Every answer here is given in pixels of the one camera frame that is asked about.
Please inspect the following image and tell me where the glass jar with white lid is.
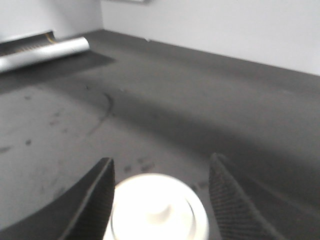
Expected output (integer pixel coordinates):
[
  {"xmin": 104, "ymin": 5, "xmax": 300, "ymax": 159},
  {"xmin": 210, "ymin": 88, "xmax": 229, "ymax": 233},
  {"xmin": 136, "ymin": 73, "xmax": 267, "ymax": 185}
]
[{"xmin": 103, "ymin": 173, "xmax": 210, "ymax": 240}]

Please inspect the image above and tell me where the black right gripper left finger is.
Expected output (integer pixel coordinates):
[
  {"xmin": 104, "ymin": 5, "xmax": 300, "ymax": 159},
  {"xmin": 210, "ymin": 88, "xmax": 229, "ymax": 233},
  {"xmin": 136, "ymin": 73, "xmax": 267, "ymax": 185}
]
[{"xmin": 0, "ymin": 157, "xmax": 115, "ymax": 240}]

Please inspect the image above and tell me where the silver metal roller bar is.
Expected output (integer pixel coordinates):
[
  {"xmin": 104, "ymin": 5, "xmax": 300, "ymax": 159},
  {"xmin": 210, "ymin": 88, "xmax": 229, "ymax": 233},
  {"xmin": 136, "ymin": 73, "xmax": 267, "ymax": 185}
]
[{"xmin": 0, "ymin": 37, "xmax": 90, "ymax": 73}]

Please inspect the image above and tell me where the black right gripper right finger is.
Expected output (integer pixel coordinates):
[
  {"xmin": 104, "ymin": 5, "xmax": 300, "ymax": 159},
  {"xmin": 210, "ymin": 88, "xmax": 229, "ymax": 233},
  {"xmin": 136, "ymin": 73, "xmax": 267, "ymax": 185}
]
[{"xmin": 208, "ymin": 153, "xmax": 320, "ymax": 240}]

